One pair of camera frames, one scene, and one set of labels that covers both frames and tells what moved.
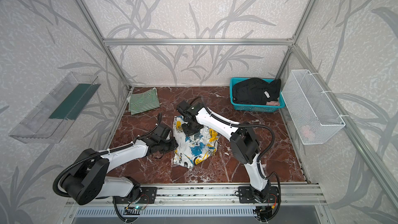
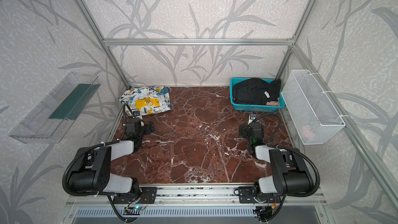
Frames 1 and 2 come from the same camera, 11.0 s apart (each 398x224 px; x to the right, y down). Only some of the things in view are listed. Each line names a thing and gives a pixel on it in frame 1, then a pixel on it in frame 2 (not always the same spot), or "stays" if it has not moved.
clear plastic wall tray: [50, 120] stays
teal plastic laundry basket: [239, 107] stays
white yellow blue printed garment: [193, 149] -> [147, 99]
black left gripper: [169, 143] -> [147, 127]
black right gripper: [191, 127] -> [244, 131]
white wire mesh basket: [313, 118] stays
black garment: [256, 91] stays
